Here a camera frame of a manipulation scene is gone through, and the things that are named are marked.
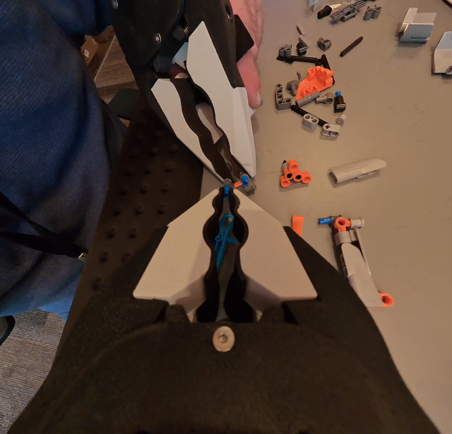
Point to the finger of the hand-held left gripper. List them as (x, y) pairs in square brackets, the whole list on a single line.
[(226, 98), (173, 109)]

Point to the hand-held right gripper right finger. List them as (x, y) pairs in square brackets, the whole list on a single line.
[(279, 264)]

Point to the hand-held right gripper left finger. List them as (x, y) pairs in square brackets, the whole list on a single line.
[(169, 264)]

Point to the orange pointed brick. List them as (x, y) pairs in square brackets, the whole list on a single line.
[(297, 225)]

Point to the grey white orange brick arm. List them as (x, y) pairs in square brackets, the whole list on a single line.
[(356, 264)]

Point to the grey orange brick claw assembly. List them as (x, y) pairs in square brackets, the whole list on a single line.
[(249, 187)]

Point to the blue pin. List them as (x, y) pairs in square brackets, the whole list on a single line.
[(226, 190)]

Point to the orange pin connector cluster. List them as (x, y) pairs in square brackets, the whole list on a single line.
[(293, 165)]

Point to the person's left forearm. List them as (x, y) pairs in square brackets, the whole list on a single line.
[(100, 6)]

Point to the person's left hand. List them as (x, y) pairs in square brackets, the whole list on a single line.
[(247, 3)]

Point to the cyan plastic brick tool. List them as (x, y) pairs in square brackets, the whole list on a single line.
[(223, 236)]

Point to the black perforated pad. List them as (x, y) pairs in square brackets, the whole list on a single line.
[(148, 179)]

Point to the long black axle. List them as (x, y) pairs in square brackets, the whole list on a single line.
[(303, 112)]

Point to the orange panel brick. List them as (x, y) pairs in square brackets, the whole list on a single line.
[(314, 82)]

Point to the light grey two-hole connector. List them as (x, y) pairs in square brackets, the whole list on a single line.
[(330, 130)]

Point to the black blue pin connector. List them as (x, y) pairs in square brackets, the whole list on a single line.
[(339, 104)]

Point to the small round grey bush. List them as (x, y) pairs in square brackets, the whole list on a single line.
[(340, 119)]

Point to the white curved blade panel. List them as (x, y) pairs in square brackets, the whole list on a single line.
[(353, 171)]

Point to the short black axle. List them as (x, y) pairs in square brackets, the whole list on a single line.
[(351, 46)]

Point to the scatter of dark grey connectors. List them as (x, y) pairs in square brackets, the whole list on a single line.
[(348, 10)]

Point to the light grey box panel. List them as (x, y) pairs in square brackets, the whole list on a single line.
[(418, 29)]

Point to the light grey curved panel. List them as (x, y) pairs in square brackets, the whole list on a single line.
[(443, 56)]

